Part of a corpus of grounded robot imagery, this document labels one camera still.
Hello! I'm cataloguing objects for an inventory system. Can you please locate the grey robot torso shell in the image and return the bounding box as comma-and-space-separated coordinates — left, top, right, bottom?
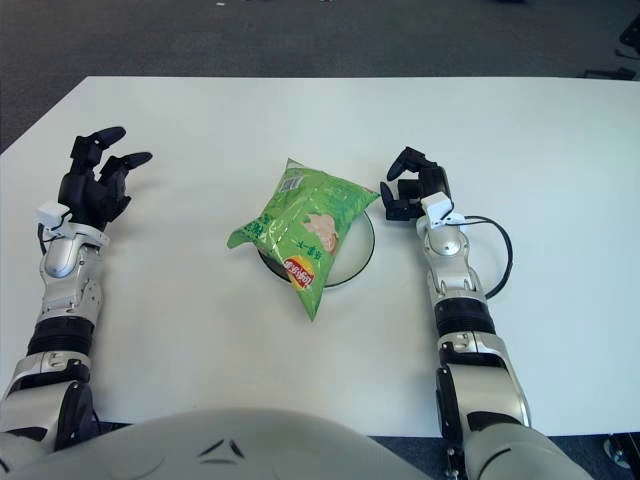
0, 407, 436, 480

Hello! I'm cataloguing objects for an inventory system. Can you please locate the black robot stand frame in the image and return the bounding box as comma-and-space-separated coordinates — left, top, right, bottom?
439, 434, 469, 480

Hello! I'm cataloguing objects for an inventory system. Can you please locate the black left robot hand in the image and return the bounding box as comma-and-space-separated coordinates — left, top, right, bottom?
58, 126, 154, 232

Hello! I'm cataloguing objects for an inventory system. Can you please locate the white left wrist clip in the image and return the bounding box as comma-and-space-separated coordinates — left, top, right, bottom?
34, 201, 74, 240

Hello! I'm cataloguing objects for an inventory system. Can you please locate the white plate with black rim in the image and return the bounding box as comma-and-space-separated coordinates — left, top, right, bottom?
257, 209, 377, 290

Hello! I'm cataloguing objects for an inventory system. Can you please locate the black office chair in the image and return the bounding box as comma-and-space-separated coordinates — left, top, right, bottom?
582, 19, 640, 80

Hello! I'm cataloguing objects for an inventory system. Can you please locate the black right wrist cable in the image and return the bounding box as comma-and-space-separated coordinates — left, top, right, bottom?
462, 214, 516, 301

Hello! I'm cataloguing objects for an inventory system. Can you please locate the black metal table foot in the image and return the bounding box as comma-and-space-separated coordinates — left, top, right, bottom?
602, 432, 640, 464

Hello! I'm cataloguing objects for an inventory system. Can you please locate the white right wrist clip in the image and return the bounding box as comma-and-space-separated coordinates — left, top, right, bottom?
419, 192, 466, 230

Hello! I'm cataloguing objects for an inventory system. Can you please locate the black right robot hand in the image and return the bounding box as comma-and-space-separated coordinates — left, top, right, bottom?
379, 146, 451, 222

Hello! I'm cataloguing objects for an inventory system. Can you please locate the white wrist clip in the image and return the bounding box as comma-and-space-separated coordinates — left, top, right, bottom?
419, 192, 466, 230
34, 201, 74, 240

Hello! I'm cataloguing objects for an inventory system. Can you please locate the green potato chips bag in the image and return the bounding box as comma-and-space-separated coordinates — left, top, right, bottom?
225, 156, 382, 322

